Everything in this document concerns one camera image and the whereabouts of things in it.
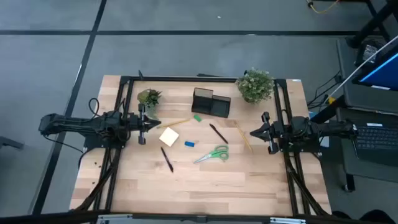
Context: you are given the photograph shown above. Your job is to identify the white rod yellow tip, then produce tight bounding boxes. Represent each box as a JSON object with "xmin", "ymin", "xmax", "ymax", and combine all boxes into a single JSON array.
[{"xmin": 328, "ymin": 34, "xmax": 398, "ymax": 105}]

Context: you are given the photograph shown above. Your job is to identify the black pen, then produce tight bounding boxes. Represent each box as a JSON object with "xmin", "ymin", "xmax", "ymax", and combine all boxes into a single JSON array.
[
  {"xmin": 208, "ymin": 123, "xmax": 229, "ymax": 145},
  {"xmin": 160, "ymin": 146, "xmax": 174, "ymax": 173}
]

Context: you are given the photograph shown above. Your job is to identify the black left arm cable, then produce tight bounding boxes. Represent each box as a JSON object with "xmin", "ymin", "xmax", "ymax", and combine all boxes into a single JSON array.
[{"xmin": 88, "ymin": 97, "xmax": 101, "ymax": 118}]

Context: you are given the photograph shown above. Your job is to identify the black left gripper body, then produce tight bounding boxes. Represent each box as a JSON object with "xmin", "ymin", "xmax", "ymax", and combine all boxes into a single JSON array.
[{"xmin": 129, "ymin": 103, "xmax": 147, "ymax": 146}]

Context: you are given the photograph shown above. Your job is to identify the person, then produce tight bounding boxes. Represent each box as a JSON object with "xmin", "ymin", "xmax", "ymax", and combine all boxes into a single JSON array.
[{"xmin": 331, "ymin": 209, "xmax": 389, "ymax": 224}]

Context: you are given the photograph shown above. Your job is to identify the grey side desk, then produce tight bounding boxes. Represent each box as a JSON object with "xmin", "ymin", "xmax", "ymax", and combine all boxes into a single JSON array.
[{"xmin": 335, "ymin": 37, "xmax": 398, "ymax": 192}]

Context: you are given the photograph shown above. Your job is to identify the silver camera mount rail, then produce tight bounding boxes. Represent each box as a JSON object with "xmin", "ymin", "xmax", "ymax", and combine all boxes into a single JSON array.
[{"xmin": 96, "ymin": 213, "xmax": 307, "ymax": 224}]

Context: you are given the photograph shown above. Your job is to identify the black stand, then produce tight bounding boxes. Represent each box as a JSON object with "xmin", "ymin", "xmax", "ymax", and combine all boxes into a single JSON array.
[{"xmin": 346, "ymin": 0, "xmax": 398, "ymax": 49}]

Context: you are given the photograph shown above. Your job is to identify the yellow pencil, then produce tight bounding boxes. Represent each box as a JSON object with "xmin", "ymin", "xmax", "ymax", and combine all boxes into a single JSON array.
[
  {"xmin": 156, "ymin": 118, "xmax": 191, "ymax": 129},
  {"xmin": 233, "ymin": 121, "xmax": 254, "ymax": 153}
]

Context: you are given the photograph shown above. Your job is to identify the yellow sticky note pad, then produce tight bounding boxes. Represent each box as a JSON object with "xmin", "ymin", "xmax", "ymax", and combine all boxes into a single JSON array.
[{"xmin": 159, "ymin": 126, "xmax": 180, "ymax": 147}]

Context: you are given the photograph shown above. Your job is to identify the bushy green potted plant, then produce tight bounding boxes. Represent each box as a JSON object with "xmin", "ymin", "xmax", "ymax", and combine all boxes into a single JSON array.
[{"xmin": 235, "ymin": 67, "xmax": 275, "ymax": 105}]

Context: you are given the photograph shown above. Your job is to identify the green handled scissors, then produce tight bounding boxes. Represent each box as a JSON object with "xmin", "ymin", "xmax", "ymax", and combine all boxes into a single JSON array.
[{"xmin": 193, "ymin": 144, "xmax": 230, "ymax": 165}]

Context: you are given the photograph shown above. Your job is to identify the yellow hanging cable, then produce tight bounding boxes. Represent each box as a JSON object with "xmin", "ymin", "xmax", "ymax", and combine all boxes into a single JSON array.
[{"xmin": 306, "ymin": 0, "xmax": 340, "ymax": 15}]

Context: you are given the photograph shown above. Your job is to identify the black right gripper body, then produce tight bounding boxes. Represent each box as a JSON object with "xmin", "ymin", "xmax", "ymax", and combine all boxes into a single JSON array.
[{"xmin": 262, "ymin": 111, "xmax": 280, "ymax": 156}]

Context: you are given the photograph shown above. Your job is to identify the dark laptop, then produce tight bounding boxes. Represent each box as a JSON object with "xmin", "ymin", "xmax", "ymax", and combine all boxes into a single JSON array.
[{"xmin": 351, "ymin": 123, "xmax": 398, "ymax": 167}]

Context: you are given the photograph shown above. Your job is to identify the black mesh desk organizer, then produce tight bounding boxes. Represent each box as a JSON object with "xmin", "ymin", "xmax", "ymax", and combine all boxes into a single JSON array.
[{"xmin": 191, "ymin": 87, "xmax": 232, "ymax": 119}]

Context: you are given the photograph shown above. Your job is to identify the small succulent in black pot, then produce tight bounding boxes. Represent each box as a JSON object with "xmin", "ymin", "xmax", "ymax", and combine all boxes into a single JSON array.
[{"xmin": 137, "ymin": 88, "xmax": 163, "ymax": 121}]

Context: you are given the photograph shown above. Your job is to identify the monitor with blue screen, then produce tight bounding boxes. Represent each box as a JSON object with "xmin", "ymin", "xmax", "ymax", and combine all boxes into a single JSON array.
[{"xmin": 352, "ymin": 43, "xmax": 398, "ymax": 91}]

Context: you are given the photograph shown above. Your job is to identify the grey chair base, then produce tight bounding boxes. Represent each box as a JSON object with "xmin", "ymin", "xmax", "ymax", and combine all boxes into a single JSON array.
[{"xmin": 0, "ymin": 136, "xmax": 25, "ymax": 151}]

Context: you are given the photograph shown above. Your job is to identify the black aluminium table frame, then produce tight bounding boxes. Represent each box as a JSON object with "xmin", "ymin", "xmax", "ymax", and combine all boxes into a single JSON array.
[{"xmin": 74, "ymin": 70, "xmax": 332, "ymax": 218}]

